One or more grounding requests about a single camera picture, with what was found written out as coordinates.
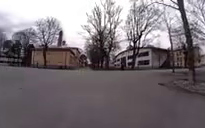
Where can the white long building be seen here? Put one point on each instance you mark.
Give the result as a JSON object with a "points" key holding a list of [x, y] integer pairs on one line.
{"points": [[146, 58]]}

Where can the yellow low building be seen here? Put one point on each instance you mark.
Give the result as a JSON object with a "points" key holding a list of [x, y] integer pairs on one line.
{"points": [[56, 57]]}

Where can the tall chimney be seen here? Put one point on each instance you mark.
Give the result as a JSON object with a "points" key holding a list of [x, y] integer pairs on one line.
{"points": [[60, 38]]}

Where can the beige building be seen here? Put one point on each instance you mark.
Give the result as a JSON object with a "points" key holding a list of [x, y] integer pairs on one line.
{"points": [[180, 57]]}

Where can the row of bare trees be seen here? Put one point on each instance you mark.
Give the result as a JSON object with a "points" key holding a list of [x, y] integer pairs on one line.
{"points": [[189, 40]]}

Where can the pale building with windows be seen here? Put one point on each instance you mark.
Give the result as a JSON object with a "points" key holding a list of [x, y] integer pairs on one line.
{"points": [[6, 59]]}

